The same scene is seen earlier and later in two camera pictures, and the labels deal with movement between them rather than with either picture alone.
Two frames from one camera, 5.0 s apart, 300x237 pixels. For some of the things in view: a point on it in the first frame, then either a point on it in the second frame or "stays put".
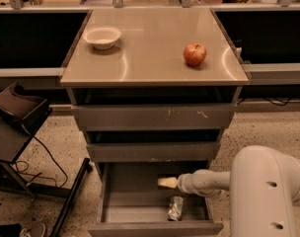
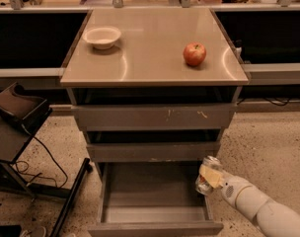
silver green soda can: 176,208 → 202,186
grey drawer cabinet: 153,88 stays put
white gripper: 184,183 → 231,189
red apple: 194,53 stays put
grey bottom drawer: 134,204 stays put
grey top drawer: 154,117 stays put
